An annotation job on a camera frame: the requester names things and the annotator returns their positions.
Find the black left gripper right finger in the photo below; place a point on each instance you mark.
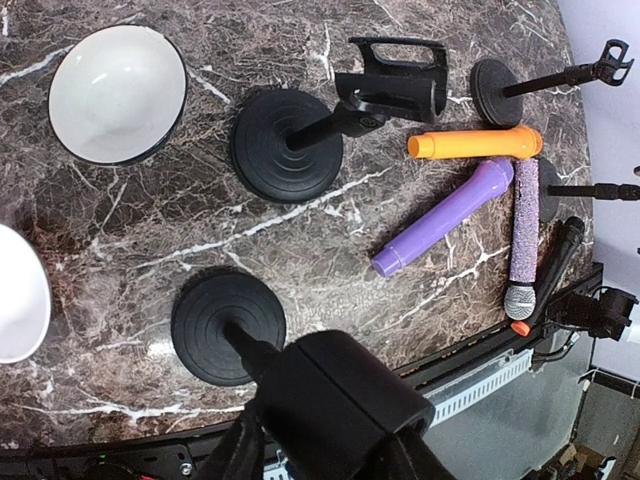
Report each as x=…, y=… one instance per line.
x=406, y=456

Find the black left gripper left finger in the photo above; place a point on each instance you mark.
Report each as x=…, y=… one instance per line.
x=240, y=453

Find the glitter microphone silver head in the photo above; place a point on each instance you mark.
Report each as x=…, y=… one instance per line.
x=520, y=296

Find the tall stand large clip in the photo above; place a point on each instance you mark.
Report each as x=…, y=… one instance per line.
x=287, y=146

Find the small black stand right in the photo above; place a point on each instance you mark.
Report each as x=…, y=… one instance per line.
x=551, y=190

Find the small black stand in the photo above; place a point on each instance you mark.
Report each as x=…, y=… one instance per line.
x=551, y=190
x=497, y=96

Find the small black stand rear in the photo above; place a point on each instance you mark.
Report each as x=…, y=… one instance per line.
x=497, y=96

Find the white cup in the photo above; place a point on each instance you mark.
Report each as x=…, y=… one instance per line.
x=26, y=298

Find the black microphone orange cap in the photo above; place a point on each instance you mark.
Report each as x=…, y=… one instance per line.
x=569, y=238

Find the purple toy microphone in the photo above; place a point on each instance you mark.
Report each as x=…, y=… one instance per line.
x=490, y=180

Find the orange toy microphone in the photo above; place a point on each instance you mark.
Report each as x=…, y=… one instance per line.
x=520, y=142

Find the white bowl black rim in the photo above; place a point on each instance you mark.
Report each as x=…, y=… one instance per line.
x=118, y=95

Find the white cable duct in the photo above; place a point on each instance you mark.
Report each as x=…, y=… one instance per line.
x=467, y=386

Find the black stand ring clip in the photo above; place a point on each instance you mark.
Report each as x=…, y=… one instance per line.
x=324, y=398

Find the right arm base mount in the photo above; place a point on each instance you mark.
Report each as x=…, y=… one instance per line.
x=602, y=315

